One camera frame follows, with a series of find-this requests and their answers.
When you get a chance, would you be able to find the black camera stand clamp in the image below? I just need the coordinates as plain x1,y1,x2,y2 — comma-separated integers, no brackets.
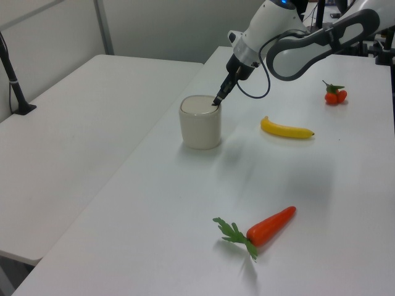
357,27,395,66

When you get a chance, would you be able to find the beige garbage bin with lid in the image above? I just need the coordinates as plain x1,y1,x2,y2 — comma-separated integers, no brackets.
178,94,223,151

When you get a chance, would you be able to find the orange toy tangerine cluster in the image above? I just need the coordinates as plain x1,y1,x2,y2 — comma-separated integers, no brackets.
322,80,349,107

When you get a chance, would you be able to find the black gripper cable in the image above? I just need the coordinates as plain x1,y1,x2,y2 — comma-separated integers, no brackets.
235,29,306,100

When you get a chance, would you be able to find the grey metal wall pillar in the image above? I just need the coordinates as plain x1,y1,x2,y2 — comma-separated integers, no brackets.
93,0,115,57

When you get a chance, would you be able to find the orange toy carrot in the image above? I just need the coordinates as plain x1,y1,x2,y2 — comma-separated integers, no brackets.
212,205,298,263

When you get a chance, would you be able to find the yellow toy banana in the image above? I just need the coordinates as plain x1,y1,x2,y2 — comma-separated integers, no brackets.
259,115,316,141

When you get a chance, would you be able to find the black pole with base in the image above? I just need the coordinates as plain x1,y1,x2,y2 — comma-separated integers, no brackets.
0,30,38,117

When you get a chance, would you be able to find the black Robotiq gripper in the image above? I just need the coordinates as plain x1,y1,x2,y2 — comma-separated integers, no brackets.
211,53,257,108

